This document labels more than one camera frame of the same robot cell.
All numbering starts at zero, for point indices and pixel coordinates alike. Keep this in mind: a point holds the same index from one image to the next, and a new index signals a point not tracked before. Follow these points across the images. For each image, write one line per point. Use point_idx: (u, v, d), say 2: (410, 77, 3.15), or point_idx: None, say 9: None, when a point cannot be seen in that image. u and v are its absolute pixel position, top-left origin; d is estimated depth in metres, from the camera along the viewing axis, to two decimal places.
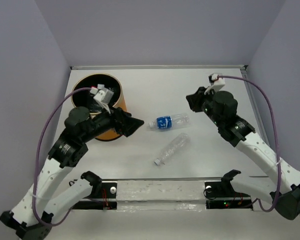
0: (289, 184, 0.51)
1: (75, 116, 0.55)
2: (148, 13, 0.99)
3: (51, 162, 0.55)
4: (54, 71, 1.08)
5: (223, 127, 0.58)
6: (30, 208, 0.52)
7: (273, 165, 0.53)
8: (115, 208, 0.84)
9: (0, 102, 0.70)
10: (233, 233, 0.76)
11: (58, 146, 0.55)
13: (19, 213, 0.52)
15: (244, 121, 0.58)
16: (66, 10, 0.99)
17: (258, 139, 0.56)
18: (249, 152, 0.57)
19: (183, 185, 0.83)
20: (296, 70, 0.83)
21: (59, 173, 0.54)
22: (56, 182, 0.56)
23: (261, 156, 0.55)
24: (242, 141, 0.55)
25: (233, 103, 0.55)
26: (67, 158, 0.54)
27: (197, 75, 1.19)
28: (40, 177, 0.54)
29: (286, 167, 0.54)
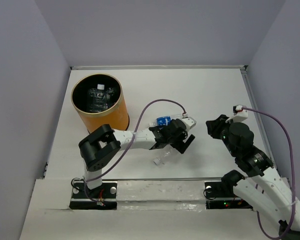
0: None
1: (179, 122, 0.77)
2: (148, 12, 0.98)
3: (150, 132, 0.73)
4: (54, 71, 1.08)
5: (241, 157, 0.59)
6: (128, 138, 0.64)
7: (288, 205, 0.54)
8: (115, 208, 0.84)
9: (0, 102, 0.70)
10: (233, 233, 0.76)
11: (156, 130, 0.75)
13: (118, 134, 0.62)
15: (261, 153, 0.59)
16: (66, 10, 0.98)
17: (275, 176, 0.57)
18: (265, 187, 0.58)
19: (184, 185, 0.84)
20: (296, 71, 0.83)
21: (150, 141, 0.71)
22: (139, 144, 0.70)
23: (277, 194, 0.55)
24: (260, 176, 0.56)
25: (250, 136, 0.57)
26: (159, 139, 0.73)
27: (197, 75, 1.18)
28: (139, 132, 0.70)
29: None
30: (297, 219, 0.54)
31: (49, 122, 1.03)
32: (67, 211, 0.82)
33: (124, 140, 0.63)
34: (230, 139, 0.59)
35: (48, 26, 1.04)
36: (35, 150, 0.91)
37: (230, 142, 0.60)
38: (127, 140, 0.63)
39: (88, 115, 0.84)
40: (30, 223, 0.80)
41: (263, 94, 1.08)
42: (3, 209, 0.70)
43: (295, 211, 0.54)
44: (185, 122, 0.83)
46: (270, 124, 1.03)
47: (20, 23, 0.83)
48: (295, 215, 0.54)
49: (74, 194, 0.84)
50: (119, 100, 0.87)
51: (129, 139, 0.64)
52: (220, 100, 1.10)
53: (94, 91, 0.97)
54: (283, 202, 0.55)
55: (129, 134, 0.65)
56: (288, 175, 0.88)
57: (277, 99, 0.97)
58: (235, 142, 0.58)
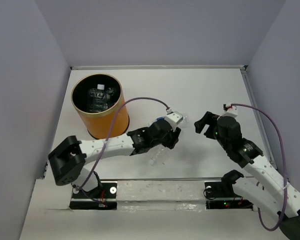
0: (296, 209, 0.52)
1: (161, 123, 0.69)
2: (148, 12, 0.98)
3: (127, 138, 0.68)
4: (54, 71, 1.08)
5: (231, 148, 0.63)
6: (95, 149, 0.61)
7: (280, 189, 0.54)
8: (115, 208, 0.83)
9: None
10: (233, 233, 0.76)
11: (136, 134, 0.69)
13: (85, 145, 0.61)
15: (251, 143, 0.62)
16: (65, 9, 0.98)
17: (266, 163, 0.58)
18: (256, 175, 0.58)
19: (183, 185, 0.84)
20: (296, 71, 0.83)
21: (126, 148, 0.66)
22: (116, 152, 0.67)
23: (268, 180, 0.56)
24: (250, 164, 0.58)
25: (236, 126, 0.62)
26: (137, 145, 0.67)
27: (197, 75, 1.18)
28: (114, 138, 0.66)
29: (293, 192, 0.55)
30: (291, 204, 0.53)
31: (49, 122, 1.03)
32: (67, 211, 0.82)
33: (92, 151, 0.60)
34: (220, 131, 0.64)
35: (48, 26, 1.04)
36: (35, 150, 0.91)
37: (220, 134, 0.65)
38: (96, 151, 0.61)
39: (89, 115, 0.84)
40: (30, 223, 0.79)
41: (263, 94, 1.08)
42: (3, 209, 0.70)
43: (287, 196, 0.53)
44: (168, 117, 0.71)
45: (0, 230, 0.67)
46: (270, 124, 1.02)
47: (20, 22, 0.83)
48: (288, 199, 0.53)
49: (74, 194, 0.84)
50: (119, 100, 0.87)
51: (98, 150, 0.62)
52: (221, 100, 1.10)
53: (94, 91, 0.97)
54: (274, 187, 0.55)
55: (98, 144, 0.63)
56: (289, 175, 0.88)
57: (277, 99, 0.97)
58: (224, 134, 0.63)
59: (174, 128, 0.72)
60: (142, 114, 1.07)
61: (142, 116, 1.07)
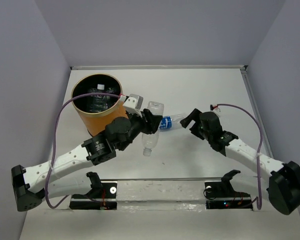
0: (269, 171, 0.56)
1: (115, 124, 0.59)
2: (148, 12, 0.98)
3: (81, 149, 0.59)
4: (54, 71, 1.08)
5: (212, 139, 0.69)
6: (40, 176, 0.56)
7: (252, 159, 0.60)
8: (115, 208, 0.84)
9: None
10: (233, 233, 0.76)
11: (94, 141, 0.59)
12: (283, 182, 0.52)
13: (30, 172, 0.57)
15: (230, 133, 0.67)
16: (65, 9, 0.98)
17: (240, 142, 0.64)
18: (235, 156, 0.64)
19: (183, 185, 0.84)
20: (296, 71, 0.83)
21: (82, 162, 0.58)
22: (73, 169, 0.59)
23: (244, 155, 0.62)
24: (227, 146, 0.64)
25: (214, 118, 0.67)
26: (95, 155, 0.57)
27: (197, 75, 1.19)
28: (64, 155, 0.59)
29: (266, 159, 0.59)
30: (264, 168, 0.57)
31: (49, 122, 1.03)
32: (67, 210, 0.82)
33: (36, 178, 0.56)
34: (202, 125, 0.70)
35: (48, 26, 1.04)
36: (35, 151, 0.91)
37: (203, 127, 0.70)
38: (41, 177, 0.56)
39: (89, 115, 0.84)
40: (30, 224, 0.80)
41: (263, 94, 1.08)
42: (4, 209, 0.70)
43: (259, 163, 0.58)
44: (125, 105, 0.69)
45: (0, 230, 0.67)
46: (270, 124, 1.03)
47: (20, 23, 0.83)
48: (261, 165, 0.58)
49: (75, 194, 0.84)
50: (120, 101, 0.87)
51: (44, 175, 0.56)
52: (221, 100, 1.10)
53: (94, 91, 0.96)
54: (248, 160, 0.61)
55: (44, 169, 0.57)
56: None
57: (277, 98, 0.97)
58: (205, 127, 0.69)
59: (138, 112, 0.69)
60: None
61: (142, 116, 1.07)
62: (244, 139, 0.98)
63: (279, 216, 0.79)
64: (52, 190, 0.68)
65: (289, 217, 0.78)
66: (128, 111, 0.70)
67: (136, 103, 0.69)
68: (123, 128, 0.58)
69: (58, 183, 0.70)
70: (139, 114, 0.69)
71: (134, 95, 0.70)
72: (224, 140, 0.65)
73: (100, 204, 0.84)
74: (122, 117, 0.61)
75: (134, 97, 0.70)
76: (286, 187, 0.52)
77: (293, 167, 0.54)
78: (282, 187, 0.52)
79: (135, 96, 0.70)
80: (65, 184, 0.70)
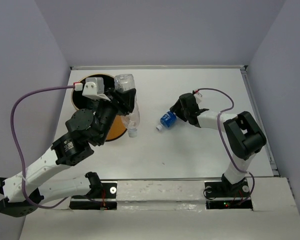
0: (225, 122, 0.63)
1: (77, 121, 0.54)
2: (147, 12, 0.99)
3: (51, 153, 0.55)
4: (53, 71, 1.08)
5: (188, 114, 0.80)
6: (16, 188, 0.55)
7: (214, 116, 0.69)
8: (115, 208, 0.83)
9: (0, 102, 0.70)
10: (232, 233, 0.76)
11: (63, 140, 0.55)
12: (232, 124, 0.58)
13: (8, 184, 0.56)
15: (203, 109, 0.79)
16: (65, 9, 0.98)
17: (209, 110, 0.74)
18: (206, 122, 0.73)
19: (183, 185, 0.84)
20: (296, 71, 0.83)
21: (52, 168, 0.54)
22: (48, 175, 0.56)
23: (209, 117, 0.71)
24: (198, 116, 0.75)
25: (188, 96, 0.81)
26: (65, 157, 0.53)
27: (198, 75, 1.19)
28: (36, 162, 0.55)
29: (225, 114, 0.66)
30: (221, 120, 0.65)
31: (49, 122, 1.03)
32: (67, 211, 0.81)
33: (13, 190, 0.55)
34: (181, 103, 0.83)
35: (48, 26, 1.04)
36: (35, 151, 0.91)
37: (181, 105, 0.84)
38: (17, 189, 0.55)
39: None
40: (30, 224, 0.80)
41: (263, 94, 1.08)
42: None
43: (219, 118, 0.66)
44: (86, 93, 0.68)
45: None
46: (269, 124, 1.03)
47: (20, 22, 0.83)
48: (220, 118, 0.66)
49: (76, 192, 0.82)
50: None
51: (19, 186, 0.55)
52: (220, 100, 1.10)
53: None
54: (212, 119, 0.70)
55: (18, 179, 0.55)
56: (289, 175, 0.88)
57: (277, 98, 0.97)
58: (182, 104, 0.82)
59: (104, 97, 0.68)
60: (142, 114, 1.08)
61: (142, 116, 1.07)
62: None
63: (280, 216, 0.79)
64: (50, 193, 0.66)
65: (289, 216, 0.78)
66: (94, 98, 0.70)
67: (96, 87, 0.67)
68: (85, 123, 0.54)
69: (54, 186, 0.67)
70: (105, 98, 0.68)
71: (92, 81, 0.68)
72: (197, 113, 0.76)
73: (100, 205, 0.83)
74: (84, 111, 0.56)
75: (91, 81, 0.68)
76: (237, 129, 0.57)
77: (243, 113, 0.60)
78: (232, 127, 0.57)
79: (91, 81, 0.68)
80: (62, 186, 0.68)
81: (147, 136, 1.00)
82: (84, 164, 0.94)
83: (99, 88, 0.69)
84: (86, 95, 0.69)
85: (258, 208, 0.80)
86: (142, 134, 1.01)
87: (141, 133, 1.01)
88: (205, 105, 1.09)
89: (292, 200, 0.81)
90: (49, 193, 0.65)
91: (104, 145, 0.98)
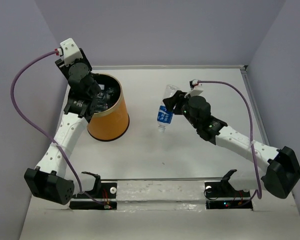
0: (266, 159, 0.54)
1: (74, 74, 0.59)
2: (147, 11, 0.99)
3: (68, 116, 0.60)
4: (53, 70, 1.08)
5: (201, 127, 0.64)
6: (57, 157, 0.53)
7: (248, 148, 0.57)
8: (115, 208, 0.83)
9: (0, 102, 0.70)
10: (233, 233, 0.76)
11: (72, 102, 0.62)
12: (281, 170, 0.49)
13: (45, 164, 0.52)
15: (218, 120, 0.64)
16: (65, 9, 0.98)
17: (231, 130, 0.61)
18: (227, 144, 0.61)
19: (183, 185, 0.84)
20: (296, 70, 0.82)
21: (78, 124, 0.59)
22: (74, 136, 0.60)
23: (237, 144, 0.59)
24: (217, 136, 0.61)
25: (206, 107, 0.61)
26: (83, 110, 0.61)
27: (199, 75, 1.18)
28: (59, 130, 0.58)
29: (260, 146, 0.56)
30: (260, 156, 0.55)
31: (49, 122, 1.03)
32: (67, 210, 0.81)
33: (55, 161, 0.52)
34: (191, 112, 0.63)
35: (47, 26, 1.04)
36: (35, 150, 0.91)
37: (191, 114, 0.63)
38: (58, 158, 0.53)
39: None
40: (30, 224, 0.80)
41: (263, 94, 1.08)
42: (3, 208, 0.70)
43: (254, 151, 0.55)
44: (69, 54, 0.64)
45: None
46: (269, 125, 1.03)
47: (19, 22, 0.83)
48: (257, 154, 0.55)
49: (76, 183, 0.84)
50: (119, 101, 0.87)
51: (59, 155, 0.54)
52: (220, 100, 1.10)
53: None
54: (243, 148, 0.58)
55: (54, 151, 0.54)
56: None
57: (277, 98, 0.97)
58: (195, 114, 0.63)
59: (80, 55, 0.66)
60: (143, 114, 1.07)
61: (142, 116, 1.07)
62: None
63: (280, 215, 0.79)
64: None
65: (289, 216, 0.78)
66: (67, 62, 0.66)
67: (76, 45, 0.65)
68: (83, 73, 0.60)
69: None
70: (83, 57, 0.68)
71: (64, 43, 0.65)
72: (213, 129, 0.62)
73: (103, 204, 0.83)
74: (73, 66, 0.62)
75: (68, 41, 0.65)
76: (284, 174, 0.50)
77: (287, 152, 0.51)
78: (280, 175, 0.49)
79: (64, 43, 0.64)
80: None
81: (148, 136, 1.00)
82: (84, 164, 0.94)
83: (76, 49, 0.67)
84: (68, 56, 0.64)
85: (258, 208, 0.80)
86: (142, 134, 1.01)
87: (142, 133, 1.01)
88: None
89: (292, 200, 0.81)
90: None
91: (105, 145, 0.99)
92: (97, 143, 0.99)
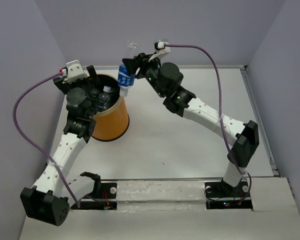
0: (234, 134, 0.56)
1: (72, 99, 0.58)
2: (147, 11, 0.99)
3: (67, 136, 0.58)
4: (54, 70, 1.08)
5: (167, 98, 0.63)
6: (54, 177, 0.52)
7: (216, 122, 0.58)
8: (115, 208, 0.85)
9: (0, 102, 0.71)
10: (233, 233, 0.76)
11: (71, 123, 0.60)
12: (246, 144, 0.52)
13: (42, 184, 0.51)
15: (186, 92, 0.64)
16: (65, 9, 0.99)
17: (199, 103, 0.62)
18: (195, 117, 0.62)
19: (183, 185, 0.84)
20: (296, 70, 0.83)
21: (76, 143, 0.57)
22: (73, 156, 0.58)
23: (205, 117, 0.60)
24: (186, 109, 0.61)
25: (178, 77, 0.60)
26: (83, 131, 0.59)
27: (199, 75, 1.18)
28: (58, 150, 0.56)
29: (228, 120, 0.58)
30: (228, 131, 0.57)
31: (49, 122, 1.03)
32: None
33: (51, 181, 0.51)
34: (162, 82, 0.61)
35: (48, 26, 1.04)
36: (35, 150, 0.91)
37: (161, 85, 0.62)
38: (55, 178, 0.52)
39: None
40: (30, 225, 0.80)
41: (263, 94, 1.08)
42: (4, 207, 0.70)
43: (223, 126, 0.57)
44: (72, 75, 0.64)
45: (0, 228, 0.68)
46: (269, 125, 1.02)
47: (19, 22, 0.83)
48: (225, 128, 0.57)
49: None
50: (118, 102, 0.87)
51: (56, 175, 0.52)
52: (220, 100, 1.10)
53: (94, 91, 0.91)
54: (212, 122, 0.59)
55: (51, 170, 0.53)
56: (289, 175, 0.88)
57: (276, 99, 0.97)
58: (165, 85, 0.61)
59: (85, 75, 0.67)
60: (143, 114, 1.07)
61: (142, 117, 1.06)
62: None
63: (280, 215, 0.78)
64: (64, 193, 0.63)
65: (289, 217, 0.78)
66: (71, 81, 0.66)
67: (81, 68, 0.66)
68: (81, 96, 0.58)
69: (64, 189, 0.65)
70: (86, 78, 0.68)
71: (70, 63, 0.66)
72: (181, 101, 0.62)
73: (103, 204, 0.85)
74: (70, 91, 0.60)
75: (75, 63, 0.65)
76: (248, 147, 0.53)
77: (252, 126, 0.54)
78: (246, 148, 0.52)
79: (71, 64, 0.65)
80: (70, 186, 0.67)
81: (147, 137, 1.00)
82: (84, 164, 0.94)
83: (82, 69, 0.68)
84: (70, 77, 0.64)
85: (258, 208, 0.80)
86: (142, 135, 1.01)
87: (142, 133, 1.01)
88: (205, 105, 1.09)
89: (292, 200, 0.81)
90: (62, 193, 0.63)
91: (105, 145, 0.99)
92: (97, 144, 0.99)
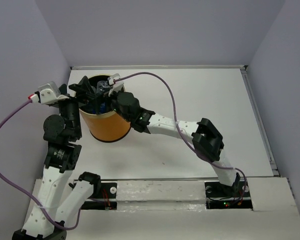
0: (190, 134, 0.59)
1: (48, 128, 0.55)
2: (148, 11, 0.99)
3: (49, 170, 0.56)
4: (54, 70, 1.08)
5: (132, 121, 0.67)
6: (42, 219, 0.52)
7: (174, 129, 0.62)
8: (115, 208, 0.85)
9: (1, 102, 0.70)
10: (233, 233, 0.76)
11: (52, 153, 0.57)
12: (202, 139, 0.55)
13: (30, 226, 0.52)
15: (147, 111, 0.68)
16: (65, 8, 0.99)
17: (158, 117, 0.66)
18: (158, 130, 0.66)
19: (183, 185, 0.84)
20: (296, 69, 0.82)
21: (60, 179, 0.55)
22: (59, 191, 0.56)
23: (165, 127, 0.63)
24: (148, 125, 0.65)
25: (134, 101, 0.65)
26: (65, 163, 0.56)
27: (199, 75, 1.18)
28: (42, 188, 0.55)
29: (184, 124, 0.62)
30: (186, 133, 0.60)
31: None
32: None
33: (39, 223, 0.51)
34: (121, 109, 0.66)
35: (48, 25, 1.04)
36: (35, 150, 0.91)
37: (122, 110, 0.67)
38: (42, 220, 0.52)
39: (91, 116, 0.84)
40: None
41: (263, 95, 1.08)
42: (4, 207, 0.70)
43: (180, 130, 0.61)
44: (46, 101, 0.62)
45: (0, 228, 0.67)
46: (270, 125, 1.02)
47: (19, 21, 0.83)
48: (183, 132, 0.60)
49: (71, 186, 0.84)
50: None
51: (44, 216, 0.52)
52: (220, 100, 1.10)
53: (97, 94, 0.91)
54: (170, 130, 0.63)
55: (37, 212, 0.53)
56: (288, 175, 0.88)
57: (276, 99, 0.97)
58: (125, 111, 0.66)
59: (63, 96, 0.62)
60: None
61: None
62: (242, 139, 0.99)
63: (281, 215, 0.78)
64: (66, 213, 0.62)
65: (289, 216, 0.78)
66: (50, 103, 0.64)
67: (53, 91, 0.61)
68: (59, 125, 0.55)
69: (64, 207, 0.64)
70: (66, 98, 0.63)
71: (42, 87, 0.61)
72: (143, 120, 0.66)
73: (105, 205, 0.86)
74: (48, 118, 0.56)
75: (45, 87, 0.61)
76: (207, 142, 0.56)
77: (205, 122, 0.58)
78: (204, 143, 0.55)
79: (43, 88, 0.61)
80: (70, 200, 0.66)
81: (147, 137, 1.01)
82: (84, 164, 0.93)
83: (56, 90, 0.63)
84: (45, 102, 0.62)
85: (258, 208, 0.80)
86: (142, 135, 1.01)
87: (141, 134, 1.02)
88: (205, 105, 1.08)
89: (292, 200, 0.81)
90: (64, 215, 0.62)
91: (104, 145, 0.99)
92: (97, 144, 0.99)
